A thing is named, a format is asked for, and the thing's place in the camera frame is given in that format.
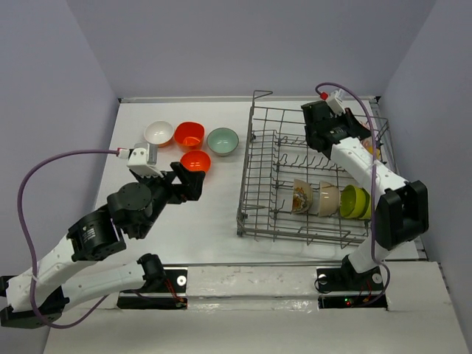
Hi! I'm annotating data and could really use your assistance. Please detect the small white bowl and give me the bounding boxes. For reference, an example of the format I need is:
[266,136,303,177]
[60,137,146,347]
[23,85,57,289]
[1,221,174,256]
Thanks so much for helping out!
[143,120,174,148]

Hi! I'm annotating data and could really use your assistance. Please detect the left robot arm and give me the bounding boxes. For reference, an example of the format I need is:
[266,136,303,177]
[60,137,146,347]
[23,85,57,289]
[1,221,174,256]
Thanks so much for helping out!
[1,162,206,329]

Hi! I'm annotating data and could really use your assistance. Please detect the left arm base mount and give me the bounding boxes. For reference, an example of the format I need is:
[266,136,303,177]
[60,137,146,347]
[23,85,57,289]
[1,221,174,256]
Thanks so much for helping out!
[117,254,188,310]

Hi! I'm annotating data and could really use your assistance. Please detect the lime green bowl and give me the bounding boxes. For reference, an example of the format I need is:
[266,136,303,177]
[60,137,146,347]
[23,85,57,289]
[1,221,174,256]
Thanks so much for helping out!
[358,189,372,220]
[339,185,365,218]

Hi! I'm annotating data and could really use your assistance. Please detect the beige painted ceramic bowl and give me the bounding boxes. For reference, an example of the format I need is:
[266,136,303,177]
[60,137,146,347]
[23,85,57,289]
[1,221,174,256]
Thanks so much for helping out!
[291,179,313,214]

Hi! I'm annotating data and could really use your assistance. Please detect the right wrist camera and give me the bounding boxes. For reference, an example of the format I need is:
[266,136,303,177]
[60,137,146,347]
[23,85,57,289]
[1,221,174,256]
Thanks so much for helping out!
[319,88,345,115]

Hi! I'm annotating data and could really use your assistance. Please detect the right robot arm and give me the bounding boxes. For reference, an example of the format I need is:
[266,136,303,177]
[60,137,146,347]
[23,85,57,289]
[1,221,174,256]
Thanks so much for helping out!
[301,100,429,293]

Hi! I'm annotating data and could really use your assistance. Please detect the orange square bowl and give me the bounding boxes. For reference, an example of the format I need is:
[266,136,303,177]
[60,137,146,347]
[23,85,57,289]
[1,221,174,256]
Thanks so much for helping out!
[174,122,205,152]

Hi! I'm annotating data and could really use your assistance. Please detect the orange round bowl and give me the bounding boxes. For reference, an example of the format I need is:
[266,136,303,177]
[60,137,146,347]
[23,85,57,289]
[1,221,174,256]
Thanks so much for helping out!
[180,150,212,173]

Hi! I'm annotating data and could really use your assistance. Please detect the pale green ceramic bowl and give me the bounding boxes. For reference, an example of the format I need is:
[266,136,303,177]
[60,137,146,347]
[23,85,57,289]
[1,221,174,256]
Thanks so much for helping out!
[206,128,240,156]

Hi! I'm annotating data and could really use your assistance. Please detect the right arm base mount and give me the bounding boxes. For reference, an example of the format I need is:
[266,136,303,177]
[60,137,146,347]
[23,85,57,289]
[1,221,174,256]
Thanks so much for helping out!
[313,257,388,310]

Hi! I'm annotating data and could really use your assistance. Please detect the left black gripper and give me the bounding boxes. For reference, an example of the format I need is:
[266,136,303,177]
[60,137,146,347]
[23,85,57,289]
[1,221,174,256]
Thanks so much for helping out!
[137,162,208,239]

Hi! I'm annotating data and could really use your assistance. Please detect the grey wire dish rack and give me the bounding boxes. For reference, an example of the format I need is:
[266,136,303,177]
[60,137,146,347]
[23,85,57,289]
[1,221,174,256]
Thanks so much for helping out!
[235,90,394,250]

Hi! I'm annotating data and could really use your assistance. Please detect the red white patterned bowl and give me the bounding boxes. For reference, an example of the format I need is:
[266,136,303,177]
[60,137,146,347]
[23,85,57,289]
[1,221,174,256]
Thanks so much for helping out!
[361,122,381,159]

